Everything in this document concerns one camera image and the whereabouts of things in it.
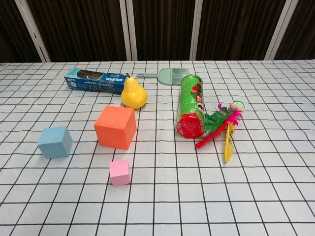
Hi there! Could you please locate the small pink foam cube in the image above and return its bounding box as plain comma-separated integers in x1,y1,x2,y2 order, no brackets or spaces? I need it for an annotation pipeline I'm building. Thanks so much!
109,159,131,186

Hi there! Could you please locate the light blue foam cube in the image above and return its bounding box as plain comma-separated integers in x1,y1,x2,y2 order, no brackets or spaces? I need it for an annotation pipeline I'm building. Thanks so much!
37,126,74,159

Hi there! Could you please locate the orange foam cube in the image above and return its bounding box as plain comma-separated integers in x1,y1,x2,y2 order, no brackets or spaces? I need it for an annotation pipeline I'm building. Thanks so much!
94,105,137,150

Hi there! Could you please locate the yellow toy pear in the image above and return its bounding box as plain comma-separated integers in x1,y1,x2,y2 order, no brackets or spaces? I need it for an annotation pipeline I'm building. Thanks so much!
120,72,149,110

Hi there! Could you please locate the green chips can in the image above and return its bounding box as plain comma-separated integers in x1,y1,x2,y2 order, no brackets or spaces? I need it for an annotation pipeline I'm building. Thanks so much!
175,74,206,139

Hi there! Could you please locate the green plastic dustpan comb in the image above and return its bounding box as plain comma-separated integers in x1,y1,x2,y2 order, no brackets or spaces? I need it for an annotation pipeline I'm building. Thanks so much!
136,67,191,87

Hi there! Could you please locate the colourful feather shuttlecock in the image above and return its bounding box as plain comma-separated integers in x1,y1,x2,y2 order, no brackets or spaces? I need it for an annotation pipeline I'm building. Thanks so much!
194,100,246,163

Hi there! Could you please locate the blue cookie box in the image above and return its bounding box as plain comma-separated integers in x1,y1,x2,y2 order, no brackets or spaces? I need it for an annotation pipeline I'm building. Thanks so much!
64,68,128,96

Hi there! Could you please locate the white black-grid tablecloth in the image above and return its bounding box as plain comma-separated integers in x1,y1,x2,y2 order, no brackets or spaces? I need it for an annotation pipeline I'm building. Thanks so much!
0,59,315,236

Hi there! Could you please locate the dark pleated screen fabric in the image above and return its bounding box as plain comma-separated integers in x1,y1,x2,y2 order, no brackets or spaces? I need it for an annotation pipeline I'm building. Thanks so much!
0,0,315,63

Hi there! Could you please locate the white screen frame post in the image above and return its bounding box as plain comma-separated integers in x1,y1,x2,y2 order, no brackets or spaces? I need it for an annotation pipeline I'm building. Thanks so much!
119,0,138,61
264,0,296,60
190,0,206,60
15,0,51,62

